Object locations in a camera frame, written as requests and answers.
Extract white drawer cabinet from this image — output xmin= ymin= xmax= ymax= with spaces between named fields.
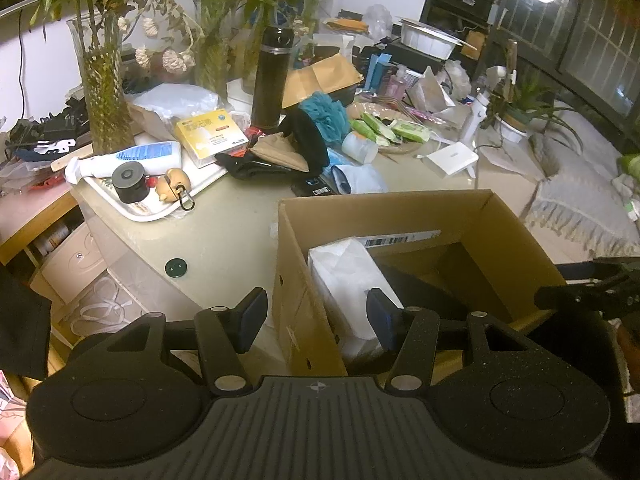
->
xmin=29 ymin=219 xmax=109 ymax=307

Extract clear plastic bag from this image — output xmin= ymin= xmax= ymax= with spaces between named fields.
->
xmin=361 ymin=3 xmax=394 ymax=37

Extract white plastic bag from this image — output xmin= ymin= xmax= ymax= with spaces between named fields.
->
xmin=126 ymin=81 xmax=227 ymax=142

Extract brown paper envelope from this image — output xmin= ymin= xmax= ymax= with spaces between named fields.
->
xmin=281 ymin=54 xmax=364 ymax=110

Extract black tangled items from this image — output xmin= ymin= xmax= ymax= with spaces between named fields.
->
xmin=0 ymin=95 xmax=94 ymax=172

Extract white router box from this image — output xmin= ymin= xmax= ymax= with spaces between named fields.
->
xmin=423 ymin=142 xmax=479 ymax=178

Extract small doll keychain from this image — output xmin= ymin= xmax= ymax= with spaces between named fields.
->
xmin=154 ymin=167 xmax=197 ymax=212

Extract black cloth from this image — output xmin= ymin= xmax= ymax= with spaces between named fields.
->
xmin=284 ymin=109 xmax=332 ymax=173

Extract white plastic bowl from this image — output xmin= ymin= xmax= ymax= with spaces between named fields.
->
xmin=399 ymin=17 xmax=465 ymax=59

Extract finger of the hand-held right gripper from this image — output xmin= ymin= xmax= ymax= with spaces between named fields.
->
xmin=552 ymin=256 xmax=640 ymax=283
xmin=534 ymin=275 xmax=640 ymax=322

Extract white plastic tray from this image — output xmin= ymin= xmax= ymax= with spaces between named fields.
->
xmin=74 ymin=149 xmax=237 ymax=223

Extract white plastic jar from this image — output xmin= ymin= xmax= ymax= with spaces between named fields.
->
xmin=341 ymin=131 xmax=380 ymax=164

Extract pink pump soap bottle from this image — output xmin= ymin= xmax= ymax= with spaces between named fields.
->
xmin=386 ymin=64 xmax=409 ymax=99

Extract blue plastic packet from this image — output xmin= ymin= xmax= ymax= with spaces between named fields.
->
xmin=324 ymin=149 xmax=362 ymax=167
xmin=330 ymin=163 xmax=389 ymax=196

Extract white handheld fan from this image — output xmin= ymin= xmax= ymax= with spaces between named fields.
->
xmin=458 ymin=65 xmax=517 ymax=148

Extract green wet wipes packet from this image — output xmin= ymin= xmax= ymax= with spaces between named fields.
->
xmin=391 ymin=121 xmax=433 ymax=144
xmin=349 ymin=119 xmax=382 ymax=143
xmin=361 ymin=112 xmax=399 ymax=141

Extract white tissue pack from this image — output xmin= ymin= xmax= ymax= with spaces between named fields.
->
xmin=306 ymin=238 xmax=407 ymax=361

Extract tan cloth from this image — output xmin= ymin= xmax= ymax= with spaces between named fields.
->
xmin=249 ymin=132 xmax=312 ymax=173

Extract brown cardboard box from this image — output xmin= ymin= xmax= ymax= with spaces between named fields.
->
xmin=272 ymin=189 xmax=568 ymax=377

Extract black round canister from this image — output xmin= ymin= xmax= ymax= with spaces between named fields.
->
xmin=111 ymin=162 xmax=150 ymax=205

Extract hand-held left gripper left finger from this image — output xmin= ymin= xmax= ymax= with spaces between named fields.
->
xmin=67 ymin=287 xmax=269 ymax=397

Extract black socks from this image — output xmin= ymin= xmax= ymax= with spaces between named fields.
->
xmin=214 ymin=152 xmax=297 ymax=182

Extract black thermos bottle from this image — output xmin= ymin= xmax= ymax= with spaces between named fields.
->
xmin=251 ymin=25 xmax=294 ymax=131

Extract lucky bamboo in glass vase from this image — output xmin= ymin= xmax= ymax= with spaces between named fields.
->
xmin=25 ymin=0 xmax=151 ymax=156
xmin=150 ymin=0 xmax=241 ymax=102
xmin=234 ymin=0 xmax=281 ymax=95
xmin=280 ymin=0 xmax=347 ymax=47

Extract yellow cloth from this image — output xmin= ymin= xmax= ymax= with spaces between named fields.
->
xmin=326 ymin=18 xmax=374 ymax=37

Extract black wall cable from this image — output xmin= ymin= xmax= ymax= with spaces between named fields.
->
xmin=16 ymin=9 xmax=29 ymax=122

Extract dried white flower bunch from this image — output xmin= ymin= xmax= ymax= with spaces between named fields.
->
xmin=117 ymin=15 xmax=197 ymax=75

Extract dark cloth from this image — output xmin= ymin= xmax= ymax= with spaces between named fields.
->
xmin=0 ymin=264 xmax=54 ymax=382

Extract potted green plant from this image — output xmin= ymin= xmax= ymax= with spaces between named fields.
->
xmin=491 ymin=74 xmax=584 ymax=145

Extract grey fringed blanket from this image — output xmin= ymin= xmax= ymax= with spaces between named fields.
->
xmin=519 ymin=101 xmax=640 ymax=257

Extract black box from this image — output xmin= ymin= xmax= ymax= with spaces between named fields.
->
xmin=386 ymin=39 xmax=447 ymax=75

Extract white crumpled paper bag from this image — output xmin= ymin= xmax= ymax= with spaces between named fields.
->
xmin=406 ymin=64 xmax=459 ymax=112

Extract yellow and white box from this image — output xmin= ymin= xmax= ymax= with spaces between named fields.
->
xmin=174 ymin=109 xmax=250 ymax=169

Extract black labelled device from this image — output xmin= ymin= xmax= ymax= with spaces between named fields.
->
xmin=291 ymin=174 xmax=337 ymax=198

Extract window with grille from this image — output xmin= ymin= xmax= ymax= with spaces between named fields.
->
xmin=494 ymin=0 xmax=640 ymax=117

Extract blue carton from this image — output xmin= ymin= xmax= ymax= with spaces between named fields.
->
xmin=366 ymin=52 xmax=397 ymax=92

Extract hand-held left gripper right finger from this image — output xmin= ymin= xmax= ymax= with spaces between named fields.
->
xmin=366 ymin=289 xmax=556 ymax=394

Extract wooden side desk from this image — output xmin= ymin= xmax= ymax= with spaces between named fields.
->
xmin=0 ymin=179 xmax=87 ymax=265

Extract blue bath loofah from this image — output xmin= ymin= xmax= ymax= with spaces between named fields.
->
xmin=299 ymin=92 xmax=352 ymax=145

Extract pink plastic comb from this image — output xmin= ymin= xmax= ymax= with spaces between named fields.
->
xmin=379 ymin=94 xmax=442 ymax=124

